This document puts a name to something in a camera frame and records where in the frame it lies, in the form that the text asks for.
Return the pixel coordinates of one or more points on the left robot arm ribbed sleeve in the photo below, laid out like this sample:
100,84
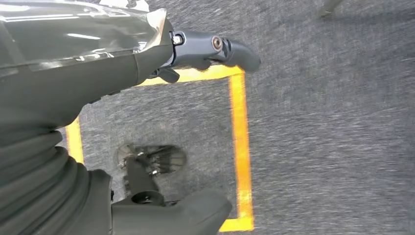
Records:
32,181

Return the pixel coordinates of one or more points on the yellow floor tape square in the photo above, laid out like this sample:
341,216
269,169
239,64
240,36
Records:
241,129

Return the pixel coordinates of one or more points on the stainless steel table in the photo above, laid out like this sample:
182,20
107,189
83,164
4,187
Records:
329,8

